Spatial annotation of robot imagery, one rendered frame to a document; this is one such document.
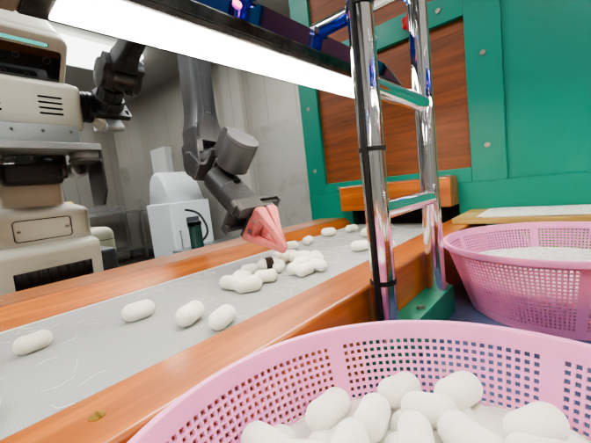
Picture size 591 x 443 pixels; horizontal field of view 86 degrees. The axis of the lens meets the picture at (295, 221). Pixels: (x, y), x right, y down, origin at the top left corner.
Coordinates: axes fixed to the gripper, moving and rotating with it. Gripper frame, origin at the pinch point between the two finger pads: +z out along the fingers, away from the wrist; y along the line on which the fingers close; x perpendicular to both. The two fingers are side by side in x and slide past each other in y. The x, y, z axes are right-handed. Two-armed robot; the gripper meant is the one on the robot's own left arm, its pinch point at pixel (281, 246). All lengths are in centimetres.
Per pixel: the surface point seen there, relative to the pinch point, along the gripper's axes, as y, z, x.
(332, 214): 47, -17, 16
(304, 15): 48, -60, -29
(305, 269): -1.3, 6.1, -1.5
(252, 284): -9.6, 4.4, -0.1
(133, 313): -22.8, 0.2, 3.4
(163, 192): 142, -265, 202
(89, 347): -27.9, 2.5, 2.9
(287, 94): 221, -212, 45
